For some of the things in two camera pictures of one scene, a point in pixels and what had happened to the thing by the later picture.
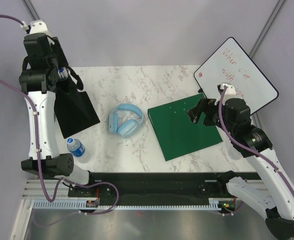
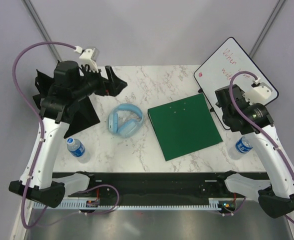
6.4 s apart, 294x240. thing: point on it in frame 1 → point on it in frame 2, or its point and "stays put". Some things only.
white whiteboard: x=229 y=63 stays put
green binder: x=177 y=134 stays put
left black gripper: x=57 y=48 → x=116 y=84
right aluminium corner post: x=266 y=29 stays put
